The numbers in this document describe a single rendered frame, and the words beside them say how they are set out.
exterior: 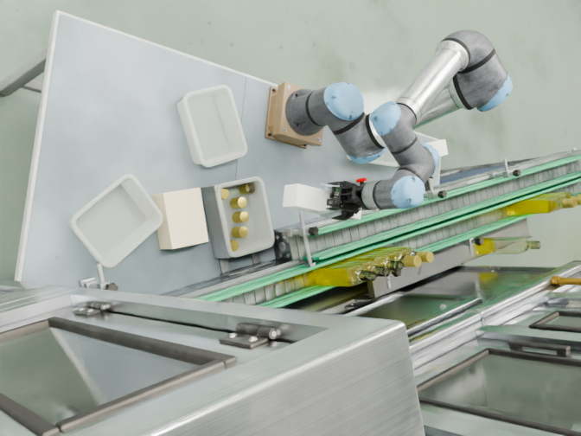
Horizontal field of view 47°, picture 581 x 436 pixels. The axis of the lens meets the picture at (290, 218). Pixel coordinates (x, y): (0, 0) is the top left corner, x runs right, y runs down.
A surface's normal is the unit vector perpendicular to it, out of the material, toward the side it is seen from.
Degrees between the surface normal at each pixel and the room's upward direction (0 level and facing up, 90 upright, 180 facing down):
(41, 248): 0
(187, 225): 0
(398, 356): 0
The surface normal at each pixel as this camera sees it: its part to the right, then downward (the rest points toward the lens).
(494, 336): -0.77, 0.20
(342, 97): 0.51, -0.14
